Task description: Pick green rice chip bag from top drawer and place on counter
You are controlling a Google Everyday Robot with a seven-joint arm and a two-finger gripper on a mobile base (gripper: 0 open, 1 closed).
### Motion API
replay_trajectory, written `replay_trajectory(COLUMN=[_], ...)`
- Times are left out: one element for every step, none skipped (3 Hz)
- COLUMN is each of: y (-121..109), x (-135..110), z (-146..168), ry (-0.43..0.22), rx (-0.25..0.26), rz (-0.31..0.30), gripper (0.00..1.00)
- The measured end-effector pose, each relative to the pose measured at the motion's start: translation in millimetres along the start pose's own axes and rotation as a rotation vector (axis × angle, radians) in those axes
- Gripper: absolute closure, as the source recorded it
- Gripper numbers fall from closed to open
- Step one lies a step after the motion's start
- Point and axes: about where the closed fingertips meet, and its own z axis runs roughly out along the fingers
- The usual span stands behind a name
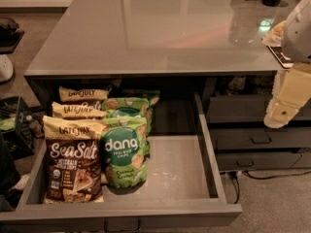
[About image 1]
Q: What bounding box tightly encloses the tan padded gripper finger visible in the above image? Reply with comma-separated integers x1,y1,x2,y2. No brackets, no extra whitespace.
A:
272,62,311,124

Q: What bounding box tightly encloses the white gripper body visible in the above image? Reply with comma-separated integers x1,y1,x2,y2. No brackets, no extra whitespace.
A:
263,71,288,128

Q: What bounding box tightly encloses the green dang chip bag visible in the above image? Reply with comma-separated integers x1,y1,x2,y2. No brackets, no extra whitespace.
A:
101,116,147,188
101,97,152,133
121,88,160,107

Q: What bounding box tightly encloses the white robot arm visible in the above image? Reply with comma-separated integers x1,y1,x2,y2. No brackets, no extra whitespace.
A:
262,0,311,128

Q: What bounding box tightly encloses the grey counter cabinet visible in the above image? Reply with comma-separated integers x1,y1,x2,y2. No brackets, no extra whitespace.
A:
25,0,310,156

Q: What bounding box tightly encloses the open grey top drawer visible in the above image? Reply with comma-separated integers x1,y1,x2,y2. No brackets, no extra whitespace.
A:
0,93,242,233

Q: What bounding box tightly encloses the late july chip bag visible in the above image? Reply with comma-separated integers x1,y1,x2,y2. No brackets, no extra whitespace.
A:
52,102,107,119
58,86,109,110

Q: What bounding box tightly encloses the front sea salt chip bag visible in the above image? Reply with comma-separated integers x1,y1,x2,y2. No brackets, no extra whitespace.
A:
43,116,106,204

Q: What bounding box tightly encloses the black white marker tag board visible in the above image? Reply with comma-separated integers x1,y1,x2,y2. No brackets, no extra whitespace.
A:
268,47,294,69

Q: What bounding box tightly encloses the black crate on floor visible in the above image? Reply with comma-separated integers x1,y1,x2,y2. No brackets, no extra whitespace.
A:
0,96,34,159

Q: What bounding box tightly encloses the white object at left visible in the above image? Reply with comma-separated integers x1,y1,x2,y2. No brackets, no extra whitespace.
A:
0,54,14,83

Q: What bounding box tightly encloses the black mat with dark object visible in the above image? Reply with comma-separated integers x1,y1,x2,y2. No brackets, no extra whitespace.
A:
0,17,24,54

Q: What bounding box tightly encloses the closed drawer with handle middle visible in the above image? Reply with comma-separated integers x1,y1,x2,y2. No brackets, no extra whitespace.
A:
210,127,311,150

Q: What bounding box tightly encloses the closed drawer with handle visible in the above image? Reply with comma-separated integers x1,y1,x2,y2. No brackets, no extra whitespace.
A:
210,127,311,150
216,152,311,171
205,94,311,123

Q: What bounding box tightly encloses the closed drawer with handle upper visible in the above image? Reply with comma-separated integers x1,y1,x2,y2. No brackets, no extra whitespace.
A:
205,94,311,123

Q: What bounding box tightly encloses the closed drawer with handle lower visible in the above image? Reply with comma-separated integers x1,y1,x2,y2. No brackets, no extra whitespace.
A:
216,152,311,171

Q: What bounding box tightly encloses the black floor cable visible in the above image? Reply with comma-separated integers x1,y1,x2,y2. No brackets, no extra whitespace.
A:
220,168,311,205

